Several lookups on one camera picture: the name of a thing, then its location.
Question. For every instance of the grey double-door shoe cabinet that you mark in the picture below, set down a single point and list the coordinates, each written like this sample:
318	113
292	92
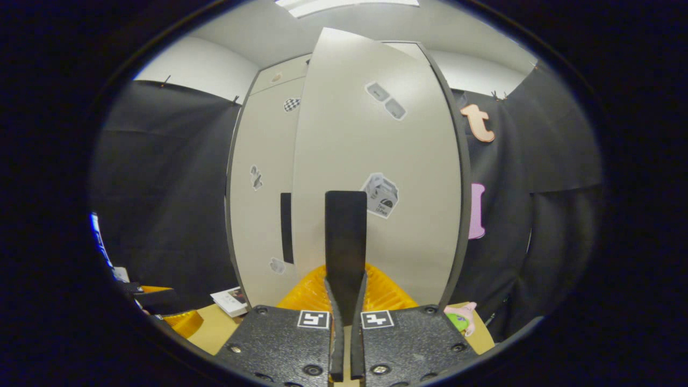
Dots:
466	177

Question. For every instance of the pink and green plush toy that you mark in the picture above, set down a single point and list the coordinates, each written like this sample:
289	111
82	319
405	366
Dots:
459	321

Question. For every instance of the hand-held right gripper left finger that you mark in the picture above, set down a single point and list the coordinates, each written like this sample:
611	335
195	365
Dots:
285	344

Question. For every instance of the grey cabinet door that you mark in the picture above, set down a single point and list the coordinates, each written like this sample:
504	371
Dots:
344	140
263	226

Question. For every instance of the long ceiling light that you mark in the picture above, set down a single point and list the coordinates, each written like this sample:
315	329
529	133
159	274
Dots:
344	5

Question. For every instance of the white booklet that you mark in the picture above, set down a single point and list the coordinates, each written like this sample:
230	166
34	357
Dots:
231	301

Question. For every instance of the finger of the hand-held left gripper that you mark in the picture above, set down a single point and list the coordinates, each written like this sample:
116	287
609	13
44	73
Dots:
161	301
185	322

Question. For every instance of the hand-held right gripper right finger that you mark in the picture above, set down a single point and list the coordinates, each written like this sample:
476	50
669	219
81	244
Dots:
414	344

